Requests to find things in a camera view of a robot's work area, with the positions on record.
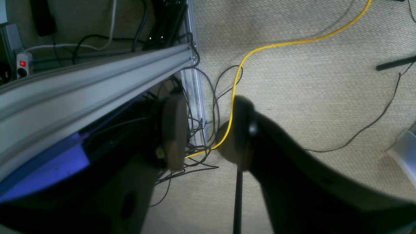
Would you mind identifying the white power strip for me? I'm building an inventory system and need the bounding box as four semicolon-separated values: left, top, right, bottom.
16;52;33;79

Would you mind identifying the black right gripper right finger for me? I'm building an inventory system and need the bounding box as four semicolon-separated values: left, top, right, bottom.
233;96;415;234

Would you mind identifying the yellow cable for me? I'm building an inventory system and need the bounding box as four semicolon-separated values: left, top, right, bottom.
185;0;372;159

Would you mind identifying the thin black floor cable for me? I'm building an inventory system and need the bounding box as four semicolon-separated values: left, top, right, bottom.
304;72;402;153

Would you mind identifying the black tripod leg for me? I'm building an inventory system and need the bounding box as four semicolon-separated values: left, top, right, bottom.
376;56;416;71

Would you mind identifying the aluminium frame rail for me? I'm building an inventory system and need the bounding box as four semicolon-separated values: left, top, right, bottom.
0;44;193;180

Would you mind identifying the translucent plastic container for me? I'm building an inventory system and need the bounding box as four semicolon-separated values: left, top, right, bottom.
386;123;416;187

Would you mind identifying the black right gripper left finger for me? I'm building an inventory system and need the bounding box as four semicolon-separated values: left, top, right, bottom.
1;94;188;234

